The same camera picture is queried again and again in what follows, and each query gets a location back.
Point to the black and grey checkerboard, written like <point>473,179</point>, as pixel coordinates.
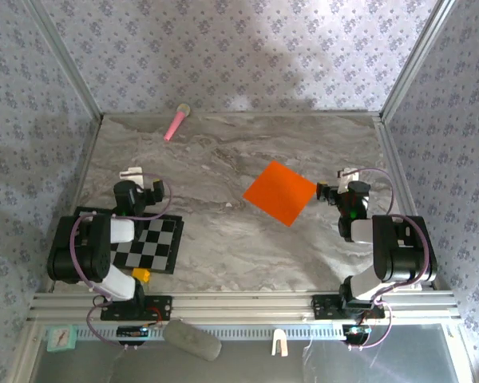
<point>155,243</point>

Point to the orange paper sheet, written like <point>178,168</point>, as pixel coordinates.
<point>281,193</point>

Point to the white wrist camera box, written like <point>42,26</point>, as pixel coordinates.
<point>131,172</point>
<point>345,177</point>

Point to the circuit board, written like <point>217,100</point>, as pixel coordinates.
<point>132,332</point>
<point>356,331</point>

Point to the shiny steel plate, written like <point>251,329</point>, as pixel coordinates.
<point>343,367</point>

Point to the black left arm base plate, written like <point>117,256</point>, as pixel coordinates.
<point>159,307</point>

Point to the right circuit board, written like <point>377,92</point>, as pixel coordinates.
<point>356,331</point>

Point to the aluminium front rail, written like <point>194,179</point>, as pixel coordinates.
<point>243,307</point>

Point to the pink toy microphone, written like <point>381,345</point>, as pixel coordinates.
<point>175,123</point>

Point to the left circuit board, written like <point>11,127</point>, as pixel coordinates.
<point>132,332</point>

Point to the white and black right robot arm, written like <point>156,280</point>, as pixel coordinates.
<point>395,247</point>

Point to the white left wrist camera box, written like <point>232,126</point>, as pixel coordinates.
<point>131,172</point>

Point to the mint green clock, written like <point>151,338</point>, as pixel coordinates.
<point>60,338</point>

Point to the white plastic hook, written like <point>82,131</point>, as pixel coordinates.
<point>279,339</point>

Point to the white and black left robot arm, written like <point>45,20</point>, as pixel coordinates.
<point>92,247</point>

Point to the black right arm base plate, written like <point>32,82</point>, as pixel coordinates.
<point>323,307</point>

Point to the aluminium side rail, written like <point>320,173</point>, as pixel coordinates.
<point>399,175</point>
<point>84,171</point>

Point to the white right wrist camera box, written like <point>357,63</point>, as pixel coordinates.
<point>345,177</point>

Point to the aluminium frame post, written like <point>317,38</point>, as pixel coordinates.
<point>68,64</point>
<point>417,56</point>

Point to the grey oval stone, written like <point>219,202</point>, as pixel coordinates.
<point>191,340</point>

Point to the aluminium back rail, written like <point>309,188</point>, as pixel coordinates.
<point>263,113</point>

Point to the small yellow block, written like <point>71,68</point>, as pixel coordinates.
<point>141,274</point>

